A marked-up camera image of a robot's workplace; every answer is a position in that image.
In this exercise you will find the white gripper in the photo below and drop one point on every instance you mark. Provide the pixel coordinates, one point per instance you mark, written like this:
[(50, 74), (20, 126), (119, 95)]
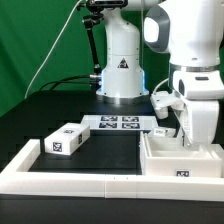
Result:
[(199, 92)]

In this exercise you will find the white cabinet door panel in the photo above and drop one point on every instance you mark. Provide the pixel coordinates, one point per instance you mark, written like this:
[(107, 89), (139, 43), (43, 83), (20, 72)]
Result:
[(162, 132)]

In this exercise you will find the white cabinet body box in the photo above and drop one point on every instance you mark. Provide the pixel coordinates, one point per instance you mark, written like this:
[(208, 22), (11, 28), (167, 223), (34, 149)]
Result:
[(161, 156)]

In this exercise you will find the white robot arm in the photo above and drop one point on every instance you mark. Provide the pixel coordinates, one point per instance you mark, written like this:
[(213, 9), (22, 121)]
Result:
[(191, 32)]

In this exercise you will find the white cabinet top block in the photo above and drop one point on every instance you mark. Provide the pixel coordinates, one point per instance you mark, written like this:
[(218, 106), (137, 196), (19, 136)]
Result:
[(67, 139)]

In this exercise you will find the white base tag plate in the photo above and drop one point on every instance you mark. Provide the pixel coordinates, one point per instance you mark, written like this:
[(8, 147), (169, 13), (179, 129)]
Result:
[(115, 122)]

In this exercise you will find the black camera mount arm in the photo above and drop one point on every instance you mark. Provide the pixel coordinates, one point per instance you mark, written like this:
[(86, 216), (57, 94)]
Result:
[(93, 36)]

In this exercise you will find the white U-shaped fence frame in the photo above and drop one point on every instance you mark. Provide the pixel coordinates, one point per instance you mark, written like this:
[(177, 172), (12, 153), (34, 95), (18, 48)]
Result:
[(17, 178)]

